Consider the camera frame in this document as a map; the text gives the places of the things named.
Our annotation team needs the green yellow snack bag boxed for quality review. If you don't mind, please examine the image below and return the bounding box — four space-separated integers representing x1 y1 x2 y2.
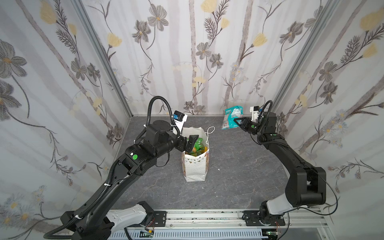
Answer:
186 138 208 157

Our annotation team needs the teal snack packet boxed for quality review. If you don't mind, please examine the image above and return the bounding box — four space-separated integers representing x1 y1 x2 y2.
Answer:
222 106 243 130

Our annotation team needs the white cartoon paper gift bag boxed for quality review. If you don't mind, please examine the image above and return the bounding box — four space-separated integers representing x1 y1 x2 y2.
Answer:
182 126 216 182

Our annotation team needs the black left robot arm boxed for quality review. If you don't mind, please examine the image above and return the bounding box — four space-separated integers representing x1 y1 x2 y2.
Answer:
56 120 199 240

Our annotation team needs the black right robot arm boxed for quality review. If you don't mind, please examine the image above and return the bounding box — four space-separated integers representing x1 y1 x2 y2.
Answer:
234 113 327 225

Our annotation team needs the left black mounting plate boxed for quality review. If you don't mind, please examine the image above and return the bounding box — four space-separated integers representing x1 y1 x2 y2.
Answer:
150 211 167 228

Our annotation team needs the black mounting plate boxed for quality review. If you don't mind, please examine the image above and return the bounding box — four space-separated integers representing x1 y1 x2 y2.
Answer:
242 210 286 227
150 211 167 228

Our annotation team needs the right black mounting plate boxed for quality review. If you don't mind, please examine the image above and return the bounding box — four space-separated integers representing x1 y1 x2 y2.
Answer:
242 210 286 227

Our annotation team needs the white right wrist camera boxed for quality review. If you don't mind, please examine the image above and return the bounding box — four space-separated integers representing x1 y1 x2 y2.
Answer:
250 106 261 123

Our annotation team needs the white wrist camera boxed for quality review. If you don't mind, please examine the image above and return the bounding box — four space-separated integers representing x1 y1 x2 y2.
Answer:
250 106 261 123
173 111 188 135

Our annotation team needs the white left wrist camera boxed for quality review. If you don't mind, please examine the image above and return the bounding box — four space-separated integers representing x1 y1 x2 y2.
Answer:
173 111 188 135

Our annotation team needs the white slotted cable duct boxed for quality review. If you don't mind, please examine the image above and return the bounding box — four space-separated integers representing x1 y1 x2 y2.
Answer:
107 229 265 240

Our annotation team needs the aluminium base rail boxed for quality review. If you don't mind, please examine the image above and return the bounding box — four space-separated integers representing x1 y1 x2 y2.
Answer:
80 208 329 240

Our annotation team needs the black left corrugated cable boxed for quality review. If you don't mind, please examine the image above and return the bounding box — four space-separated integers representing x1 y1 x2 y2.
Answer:
43 95 181 240

